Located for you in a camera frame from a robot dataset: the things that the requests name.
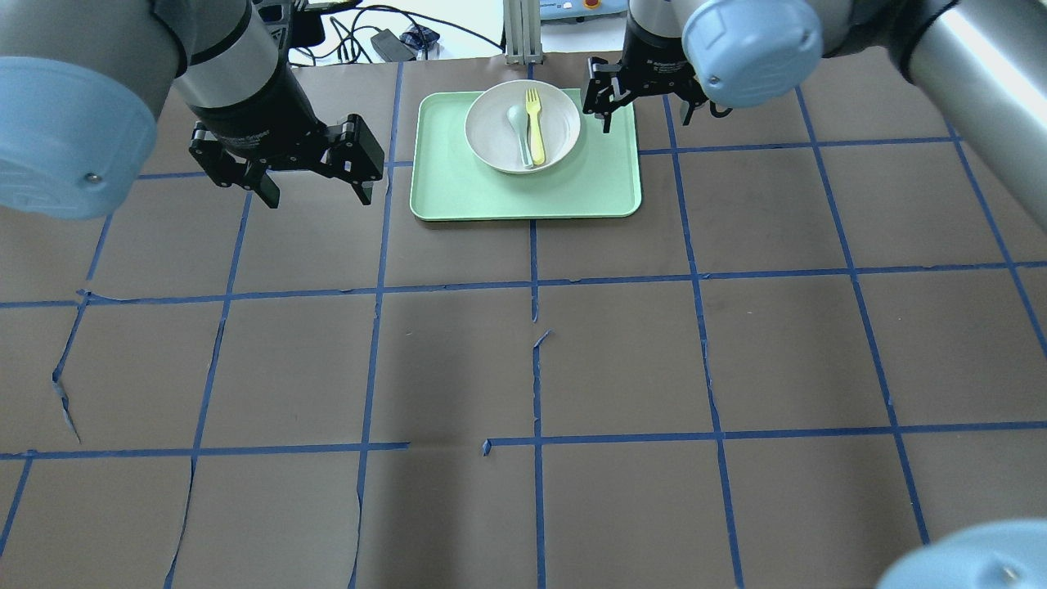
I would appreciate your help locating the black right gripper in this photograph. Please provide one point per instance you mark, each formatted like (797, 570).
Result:
(654, 59)

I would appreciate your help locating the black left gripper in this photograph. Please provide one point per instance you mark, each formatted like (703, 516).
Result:
(260, 121)

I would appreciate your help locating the yellow plastic fork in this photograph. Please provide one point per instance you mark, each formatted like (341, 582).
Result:
(536, 145)

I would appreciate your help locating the white round plate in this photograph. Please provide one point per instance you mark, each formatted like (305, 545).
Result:
(491, 139)

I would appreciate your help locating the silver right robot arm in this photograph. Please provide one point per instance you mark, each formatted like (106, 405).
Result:
(981, 63)

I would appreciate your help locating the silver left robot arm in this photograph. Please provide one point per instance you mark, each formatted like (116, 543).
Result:
(83, 85)

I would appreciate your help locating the light green plastic tray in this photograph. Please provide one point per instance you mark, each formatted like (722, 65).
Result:
(598, 178)

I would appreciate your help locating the light green plastic spoon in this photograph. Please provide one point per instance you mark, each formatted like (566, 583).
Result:
(518, 120)

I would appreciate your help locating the control box with red button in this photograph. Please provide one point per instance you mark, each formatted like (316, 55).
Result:
(550, 11)

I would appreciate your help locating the black power adapter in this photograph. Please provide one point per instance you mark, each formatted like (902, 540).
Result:
(390, 48)

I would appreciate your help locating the aluminium frame post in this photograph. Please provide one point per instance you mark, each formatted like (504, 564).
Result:
(521, 28)

